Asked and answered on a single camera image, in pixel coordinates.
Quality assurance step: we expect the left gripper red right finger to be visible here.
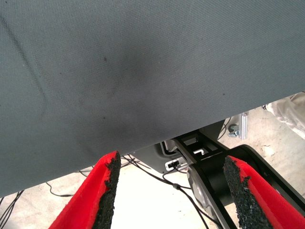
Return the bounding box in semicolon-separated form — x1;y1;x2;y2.
223;156;305;229

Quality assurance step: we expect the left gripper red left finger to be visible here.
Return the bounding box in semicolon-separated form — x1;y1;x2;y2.
48;150;122;229

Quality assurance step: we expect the grey caster wheel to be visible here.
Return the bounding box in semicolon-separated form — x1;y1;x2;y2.
228;123;240;138

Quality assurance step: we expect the dark grey table cloth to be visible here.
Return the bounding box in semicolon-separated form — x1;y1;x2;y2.
0;0;305;198

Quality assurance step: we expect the thin black floor cable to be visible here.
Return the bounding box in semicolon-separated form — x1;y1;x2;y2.
45;182;75;198

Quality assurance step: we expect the black robot torso frame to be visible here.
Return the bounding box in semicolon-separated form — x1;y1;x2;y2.
173;128;305;229

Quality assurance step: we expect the thin black hanging cable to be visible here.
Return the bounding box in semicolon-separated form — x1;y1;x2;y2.
218;116;233;141

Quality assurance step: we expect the black cable with ferrite bead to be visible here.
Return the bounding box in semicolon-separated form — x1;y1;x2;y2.
163;164;224;229

